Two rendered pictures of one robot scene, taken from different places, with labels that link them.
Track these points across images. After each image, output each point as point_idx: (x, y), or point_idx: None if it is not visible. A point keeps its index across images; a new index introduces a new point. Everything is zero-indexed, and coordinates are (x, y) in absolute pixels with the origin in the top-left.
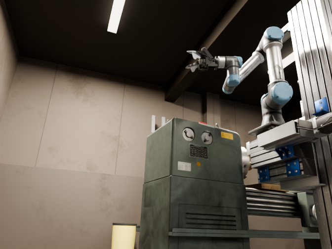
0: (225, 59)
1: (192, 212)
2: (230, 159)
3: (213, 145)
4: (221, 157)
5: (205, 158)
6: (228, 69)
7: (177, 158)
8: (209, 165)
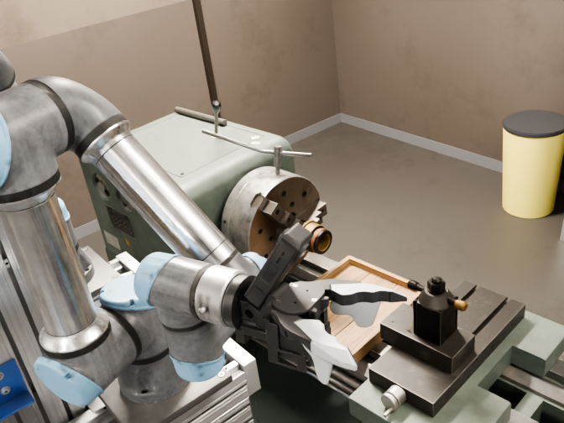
0: None
1: None
2: (167, 251)
3: (136, 216)
4: (153, 242)
5: (132, 237)
6: None
7: (101, 226)
8: (140, 251)
